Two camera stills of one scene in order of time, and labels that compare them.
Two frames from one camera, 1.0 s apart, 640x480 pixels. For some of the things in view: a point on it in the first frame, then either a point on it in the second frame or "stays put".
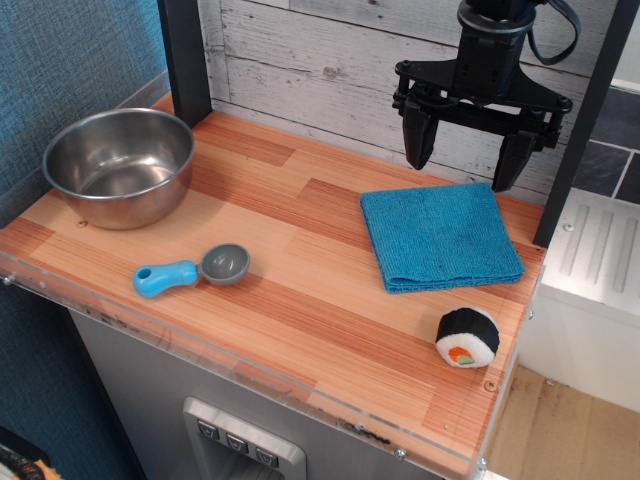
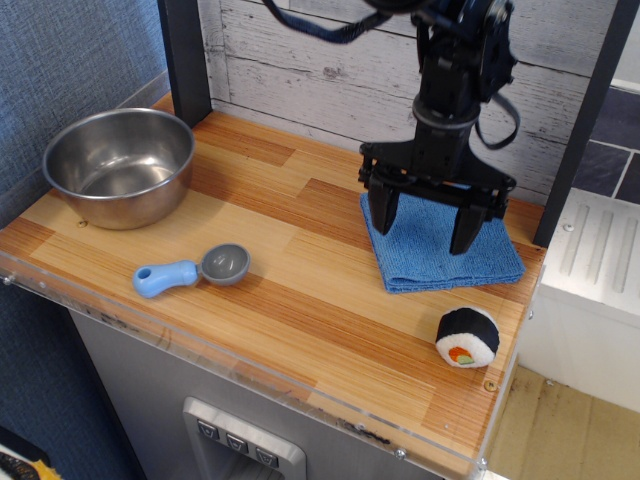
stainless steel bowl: [121, 168] stays put
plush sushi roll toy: [467, 338] stays put
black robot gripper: [484, 87] → [438, 165]
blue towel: [442, 236] stays put
